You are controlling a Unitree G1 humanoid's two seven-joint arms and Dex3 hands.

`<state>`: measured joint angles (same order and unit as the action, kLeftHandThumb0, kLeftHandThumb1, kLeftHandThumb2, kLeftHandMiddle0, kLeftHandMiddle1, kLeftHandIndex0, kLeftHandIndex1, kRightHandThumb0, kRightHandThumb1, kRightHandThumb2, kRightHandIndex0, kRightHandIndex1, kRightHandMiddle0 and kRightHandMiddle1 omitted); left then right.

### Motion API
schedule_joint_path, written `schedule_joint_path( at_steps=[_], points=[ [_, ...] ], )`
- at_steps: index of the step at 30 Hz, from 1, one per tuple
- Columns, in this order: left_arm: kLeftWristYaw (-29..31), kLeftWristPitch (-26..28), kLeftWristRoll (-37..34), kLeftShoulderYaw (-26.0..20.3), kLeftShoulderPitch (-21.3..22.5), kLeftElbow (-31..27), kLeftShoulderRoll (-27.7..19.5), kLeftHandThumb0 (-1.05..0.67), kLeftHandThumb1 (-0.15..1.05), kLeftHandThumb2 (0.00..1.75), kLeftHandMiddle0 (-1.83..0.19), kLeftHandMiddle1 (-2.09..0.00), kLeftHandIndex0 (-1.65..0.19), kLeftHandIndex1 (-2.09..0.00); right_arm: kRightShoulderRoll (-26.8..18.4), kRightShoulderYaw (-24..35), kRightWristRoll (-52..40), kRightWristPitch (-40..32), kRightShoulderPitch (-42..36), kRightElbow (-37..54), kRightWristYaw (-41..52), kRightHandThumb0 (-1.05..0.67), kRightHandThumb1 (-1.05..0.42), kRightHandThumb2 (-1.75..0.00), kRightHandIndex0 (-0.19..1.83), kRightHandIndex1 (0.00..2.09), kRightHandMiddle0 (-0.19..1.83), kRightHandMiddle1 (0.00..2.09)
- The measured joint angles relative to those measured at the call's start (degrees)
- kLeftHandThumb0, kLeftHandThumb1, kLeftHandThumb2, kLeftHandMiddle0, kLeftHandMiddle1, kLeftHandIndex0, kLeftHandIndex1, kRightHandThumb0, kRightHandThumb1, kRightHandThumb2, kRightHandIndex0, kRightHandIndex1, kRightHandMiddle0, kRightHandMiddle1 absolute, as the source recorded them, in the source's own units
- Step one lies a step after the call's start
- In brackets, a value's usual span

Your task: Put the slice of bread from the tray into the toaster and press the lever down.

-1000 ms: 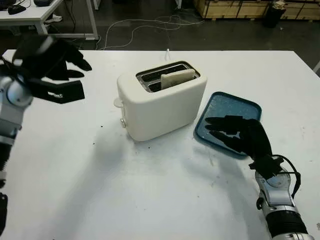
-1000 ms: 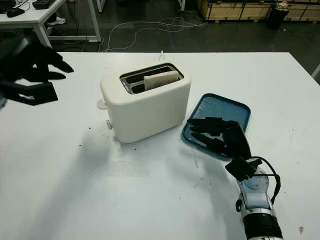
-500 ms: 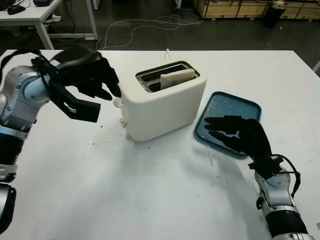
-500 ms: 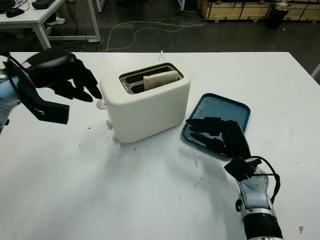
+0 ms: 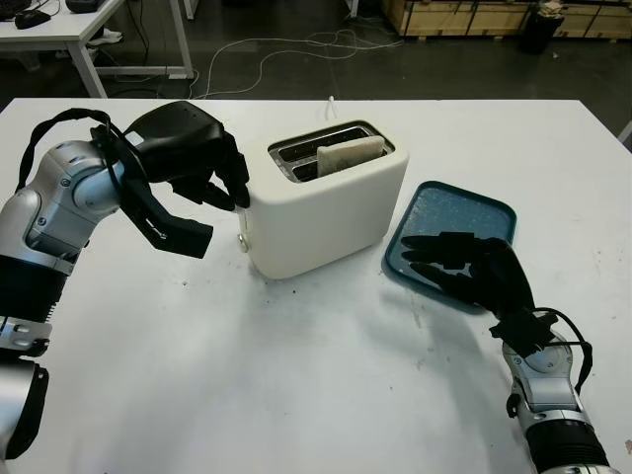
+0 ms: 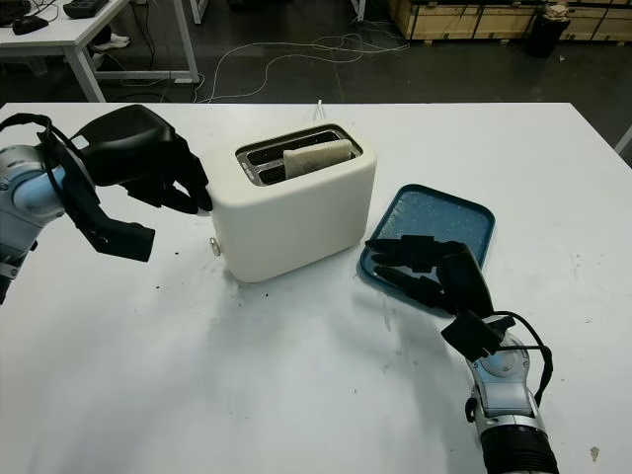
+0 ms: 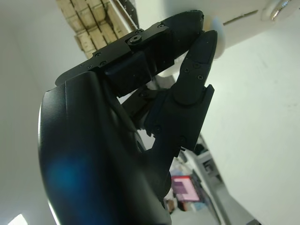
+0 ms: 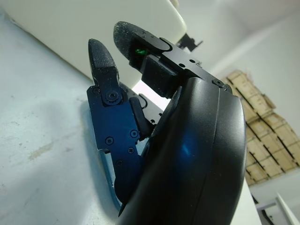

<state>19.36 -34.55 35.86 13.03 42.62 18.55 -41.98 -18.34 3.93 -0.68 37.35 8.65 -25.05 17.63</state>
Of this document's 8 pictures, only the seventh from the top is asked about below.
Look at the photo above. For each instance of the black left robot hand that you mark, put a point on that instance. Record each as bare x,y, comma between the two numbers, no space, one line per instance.
93,140

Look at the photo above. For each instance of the cream white two-slot toaster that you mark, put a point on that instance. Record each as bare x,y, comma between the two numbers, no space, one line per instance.
234,7

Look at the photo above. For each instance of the chrome toaster dial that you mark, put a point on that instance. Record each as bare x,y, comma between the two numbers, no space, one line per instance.
277,10

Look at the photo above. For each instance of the monitor with pink screen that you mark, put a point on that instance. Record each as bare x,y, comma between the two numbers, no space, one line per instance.
186,187

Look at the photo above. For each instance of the wooden crates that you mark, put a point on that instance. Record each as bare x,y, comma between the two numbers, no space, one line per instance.
93,23

